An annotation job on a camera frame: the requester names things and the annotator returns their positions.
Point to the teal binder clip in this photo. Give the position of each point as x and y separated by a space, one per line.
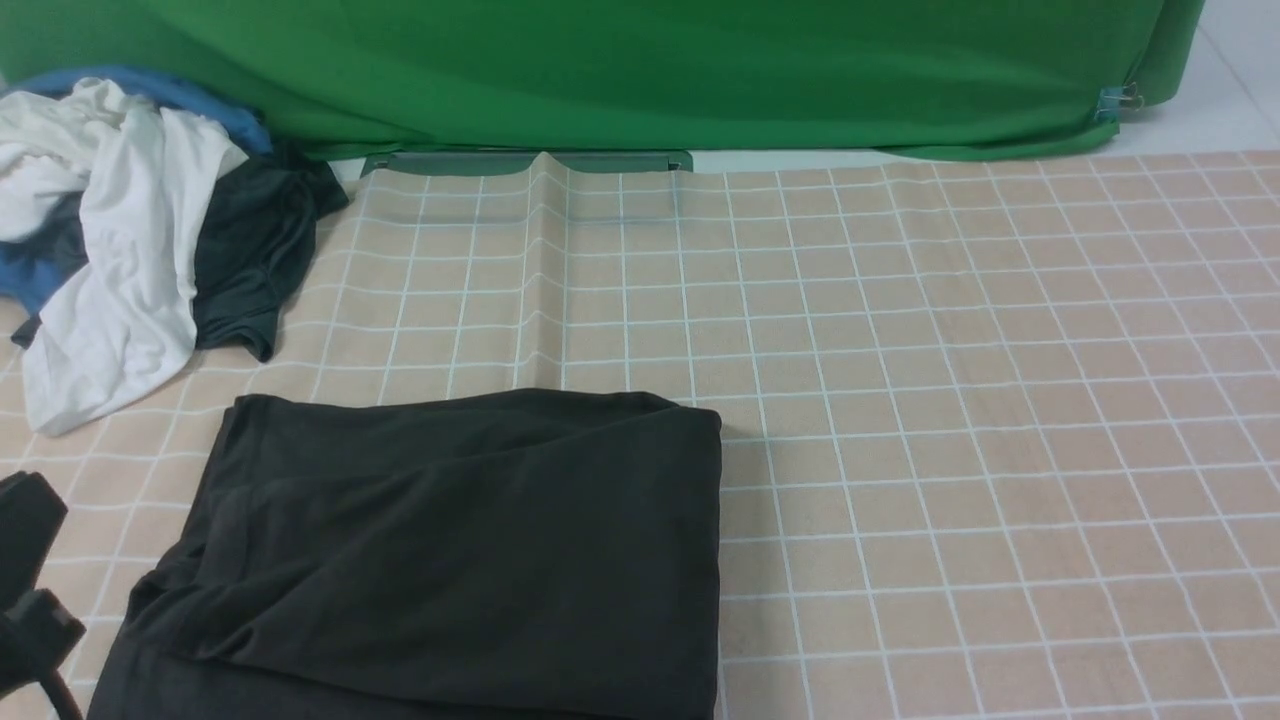
1116 101

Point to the dark teal shirt in pile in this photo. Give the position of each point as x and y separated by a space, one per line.
253 253

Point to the green backdrop cloth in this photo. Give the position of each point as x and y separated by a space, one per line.
935 80

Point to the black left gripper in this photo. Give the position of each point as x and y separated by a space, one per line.
38 631

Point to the white shirt in pile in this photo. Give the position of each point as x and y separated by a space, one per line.
122 325

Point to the dark gray long-sleeve shirt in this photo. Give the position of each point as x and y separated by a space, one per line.
532 554

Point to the blue shirt in pile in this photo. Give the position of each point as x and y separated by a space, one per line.
150 90

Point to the beige grid-pattern mat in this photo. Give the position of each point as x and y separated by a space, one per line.
1002 440

